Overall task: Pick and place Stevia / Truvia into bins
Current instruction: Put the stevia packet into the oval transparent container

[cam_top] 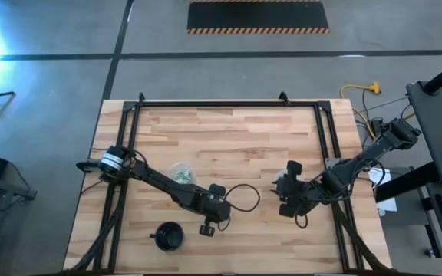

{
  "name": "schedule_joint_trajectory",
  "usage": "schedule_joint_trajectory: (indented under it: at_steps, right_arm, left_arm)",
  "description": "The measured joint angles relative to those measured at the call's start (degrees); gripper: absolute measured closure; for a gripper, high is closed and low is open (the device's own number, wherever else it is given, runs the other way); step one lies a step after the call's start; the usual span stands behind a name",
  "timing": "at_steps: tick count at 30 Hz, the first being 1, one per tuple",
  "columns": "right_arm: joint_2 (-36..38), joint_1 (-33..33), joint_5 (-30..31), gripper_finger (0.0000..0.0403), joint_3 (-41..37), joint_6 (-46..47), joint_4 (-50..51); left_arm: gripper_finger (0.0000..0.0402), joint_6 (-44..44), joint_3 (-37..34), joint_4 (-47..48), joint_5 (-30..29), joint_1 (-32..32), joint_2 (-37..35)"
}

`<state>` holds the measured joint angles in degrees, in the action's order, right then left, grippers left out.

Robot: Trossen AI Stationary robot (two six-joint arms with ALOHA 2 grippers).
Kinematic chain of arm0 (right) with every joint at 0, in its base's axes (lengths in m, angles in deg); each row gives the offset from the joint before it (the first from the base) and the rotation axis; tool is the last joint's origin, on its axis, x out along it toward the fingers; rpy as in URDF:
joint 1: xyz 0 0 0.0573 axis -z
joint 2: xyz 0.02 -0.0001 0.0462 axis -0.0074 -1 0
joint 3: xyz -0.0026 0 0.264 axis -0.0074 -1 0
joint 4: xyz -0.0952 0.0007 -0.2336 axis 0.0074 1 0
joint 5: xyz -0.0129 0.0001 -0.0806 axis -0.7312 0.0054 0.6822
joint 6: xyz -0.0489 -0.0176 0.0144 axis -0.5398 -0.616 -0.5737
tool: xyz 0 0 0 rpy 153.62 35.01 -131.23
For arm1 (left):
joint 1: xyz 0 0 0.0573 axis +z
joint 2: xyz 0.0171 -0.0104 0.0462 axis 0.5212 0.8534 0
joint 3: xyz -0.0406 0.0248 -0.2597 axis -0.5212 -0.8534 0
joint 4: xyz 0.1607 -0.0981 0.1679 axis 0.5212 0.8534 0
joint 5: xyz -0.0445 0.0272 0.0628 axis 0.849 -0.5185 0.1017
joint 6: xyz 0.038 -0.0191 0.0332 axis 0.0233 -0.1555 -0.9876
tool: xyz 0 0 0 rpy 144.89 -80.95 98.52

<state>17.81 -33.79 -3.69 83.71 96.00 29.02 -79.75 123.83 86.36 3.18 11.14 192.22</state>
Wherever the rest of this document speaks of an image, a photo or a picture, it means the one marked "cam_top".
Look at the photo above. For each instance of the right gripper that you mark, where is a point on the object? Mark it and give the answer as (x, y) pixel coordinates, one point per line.
(297, 193)

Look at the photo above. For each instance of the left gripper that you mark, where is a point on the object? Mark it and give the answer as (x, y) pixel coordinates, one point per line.
(215, 207)

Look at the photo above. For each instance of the green white stevia packet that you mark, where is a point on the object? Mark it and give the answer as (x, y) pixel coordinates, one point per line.
(183, 177)

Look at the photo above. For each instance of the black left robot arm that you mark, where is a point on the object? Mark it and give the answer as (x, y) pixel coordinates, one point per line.
(159, 182)

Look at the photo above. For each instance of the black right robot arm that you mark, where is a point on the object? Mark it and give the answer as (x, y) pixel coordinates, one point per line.
(363, 159)

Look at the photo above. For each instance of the white paper sheet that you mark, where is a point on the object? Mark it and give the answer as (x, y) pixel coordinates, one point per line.
(388, 180)

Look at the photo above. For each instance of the black power strip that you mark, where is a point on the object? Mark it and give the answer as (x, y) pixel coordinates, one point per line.
(375, 124)

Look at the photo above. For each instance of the black diagonal support beam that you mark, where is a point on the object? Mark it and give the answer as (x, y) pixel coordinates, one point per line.
(405, 184)

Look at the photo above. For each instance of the black hazard-striped floor mat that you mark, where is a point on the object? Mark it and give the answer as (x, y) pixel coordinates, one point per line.
(257, 15)

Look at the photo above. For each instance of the dark metal side stand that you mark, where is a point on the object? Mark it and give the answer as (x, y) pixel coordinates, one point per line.
(14, 190)

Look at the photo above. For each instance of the black metal table frame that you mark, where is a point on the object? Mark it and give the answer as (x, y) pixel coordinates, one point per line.
(190, 103)

